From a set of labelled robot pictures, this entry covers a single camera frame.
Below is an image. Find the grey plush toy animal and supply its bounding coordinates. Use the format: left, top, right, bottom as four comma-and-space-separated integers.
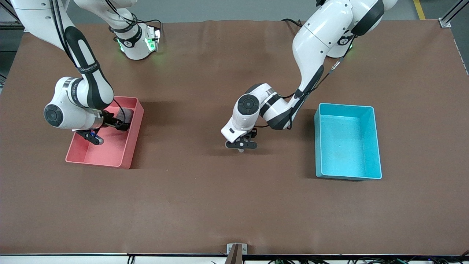
117, 107, 134, 123

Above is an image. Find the pink plastic box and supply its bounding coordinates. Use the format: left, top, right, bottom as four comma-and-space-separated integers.
65, 96, 144, 169

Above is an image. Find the blue plastic box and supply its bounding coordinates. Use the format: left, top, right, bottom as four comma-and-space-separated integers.
314, 103, 383, 181

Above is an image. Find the brown table cover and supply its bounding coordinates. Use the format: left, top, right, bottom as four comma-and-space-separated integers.
0, 19, 469, 255

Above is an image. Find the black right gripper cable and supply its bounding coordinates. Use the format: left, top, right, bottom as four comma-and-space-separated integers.
49, 0, 127, 127

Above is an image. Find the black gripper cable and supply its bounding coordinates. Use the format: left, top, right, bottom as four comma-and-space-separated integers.
288, 35, 358, 129
49, 0, 127, 127

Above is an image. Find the black right arm base cable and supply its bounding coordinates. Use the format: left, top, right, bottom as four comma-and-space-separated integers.
106, 0, 163, 37

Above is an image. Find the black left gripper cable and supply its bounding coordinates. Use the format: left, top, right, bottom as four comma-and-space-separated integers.
288, 35, 358, 129

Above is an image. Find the grey metal bracket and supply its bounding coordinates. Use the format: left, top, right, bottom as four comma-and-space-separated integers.
227, 243, 248, 255

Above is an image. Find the aluminium frame post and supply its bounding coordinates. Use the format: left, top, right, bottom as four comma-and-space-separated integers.
0, 0, 26, 33
439, 0, 469, 28

